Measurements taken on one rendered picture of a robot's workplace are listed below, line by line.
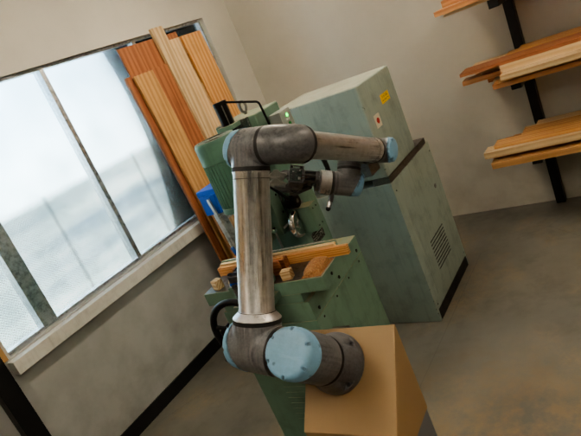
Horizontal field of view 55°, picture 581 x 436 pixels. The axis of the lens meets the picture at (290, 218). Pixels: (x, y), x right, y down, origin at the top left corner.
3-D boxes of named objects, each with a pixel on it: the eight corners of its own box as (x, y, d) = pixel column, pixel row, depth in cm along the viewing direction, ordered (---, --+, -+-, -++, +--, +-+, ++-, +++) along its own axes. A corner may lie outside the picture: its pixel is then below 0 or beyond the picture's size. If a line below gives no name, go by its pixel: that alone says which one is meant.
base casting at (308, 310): (231, 330, 244) (222, 312, 241) (285, 264, 290) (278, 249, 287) (317, 320, 220) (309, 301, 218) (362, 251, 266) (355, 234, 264)
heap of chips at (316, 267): (300, 278, 216) (296, 271, 215) (314, 260, 227) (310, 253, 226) (320, 275, 211) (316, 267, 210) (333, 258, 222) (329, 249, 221)
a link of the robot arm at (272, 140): (288, 118, 150) (400, 133, 204) (253, 123, 158) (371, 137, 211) (290, 162, 151) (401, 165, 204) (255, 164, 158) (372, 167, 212)
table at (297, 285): (196, 318, 236) (190, 307, 234) (232, 281, 260) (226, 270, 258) (318, 304, 204) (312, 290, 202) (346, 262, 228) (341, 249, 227)
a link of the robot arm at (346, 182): (360, 173, 216) (359, 199, 216) (328, 170, 215) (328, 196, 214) (366, 169, 207) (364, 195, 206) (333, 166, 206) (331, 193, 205)
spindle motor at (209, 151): (217, 219, 229) (184, 150, 220) (238, 201, 243) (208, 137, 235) (251, 211, 220) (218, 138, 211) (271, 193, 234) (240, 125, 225)
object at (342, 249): (220, 276, 254) (217, 269, 253) (222, 274, 256) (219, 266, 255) (349, 253, 219) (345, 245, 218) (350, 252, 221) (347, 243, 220)
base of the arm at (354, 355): (367, 334, 170) (350, 329, 162) (361, 398, 164) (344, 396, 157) (315, 331, 181) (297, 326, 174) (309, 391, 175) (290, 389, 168)
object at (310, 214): (301, 234, 245) (290, 210, 241) (307, 227, 250) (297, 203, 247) (320, 230, 240) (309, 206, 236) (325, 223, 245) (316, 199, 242)
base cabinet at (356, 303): (290, 452, 264) (230, 330, 244) (333, 373, 310) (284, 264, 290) (377, 457, 240) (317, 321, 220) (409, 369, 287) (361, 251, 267)
